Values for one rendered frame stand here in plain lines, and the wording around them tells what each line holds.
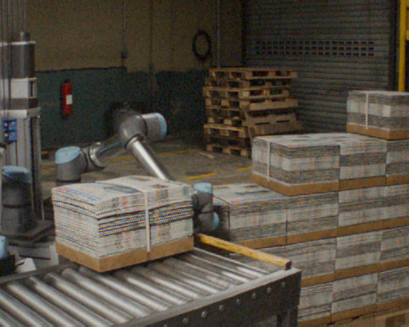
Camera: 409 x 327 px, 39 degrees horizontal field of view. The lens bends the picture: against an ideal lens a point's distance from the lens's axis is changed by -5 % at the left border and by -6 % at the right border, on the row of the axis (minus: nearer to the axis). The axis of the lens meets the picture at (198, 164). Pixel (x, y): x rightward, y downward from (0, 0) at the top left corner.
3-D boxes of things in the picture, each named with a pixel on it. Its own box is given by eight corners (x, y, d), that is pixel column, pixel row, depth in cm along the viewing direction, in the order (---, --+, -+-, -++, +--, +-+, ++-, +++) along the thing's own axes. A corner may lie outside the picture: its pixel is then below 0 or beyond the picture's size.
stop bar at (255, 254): (201, 238, 222) (201, 232, 222) (292, 266, 190) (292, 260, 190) (194, 239, 220) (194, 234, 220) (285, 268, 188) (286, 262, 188)
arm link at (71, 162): (50, 177, 273) (48, 148, 270) (72, 173, 283) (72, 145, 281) (66, 180, 265) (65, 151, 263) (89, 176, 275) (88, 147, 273)
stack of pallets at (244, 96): (254, 143, 1055) (254, 67, 1032) (298, 149, 990) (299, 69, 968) (199, 152, 961) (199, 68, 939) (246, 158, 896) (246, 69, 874)
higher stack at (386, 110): (333, 312, 344) (345, 89, 322) (373, 302, 355) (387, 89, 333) (373, 336, 309) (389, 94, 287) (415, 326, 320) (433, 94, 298)
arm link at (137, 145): (114, 111, 240) (185, 204, 222) (134, 109, 248) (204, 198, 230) (102, 131, 246) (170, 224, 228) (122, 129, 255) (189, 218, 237)
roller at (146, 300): (89, 276, 195) (89, 261, 194) (182, 322, 160) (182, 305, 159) (77, 278, 191) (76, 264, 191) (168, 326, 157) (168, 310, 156)
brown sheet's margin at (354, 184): (299, 176, 319) (299, 168, 318) (343, 172, 329) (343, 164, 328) (340, 190, 284) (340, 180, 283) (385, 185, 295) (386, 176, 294)
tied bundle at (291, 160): (250, 181, 308) (250, 135, 304) (300, 177, 319) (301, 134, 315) (286, 197, 274) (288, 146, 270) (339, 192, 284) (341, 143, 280)
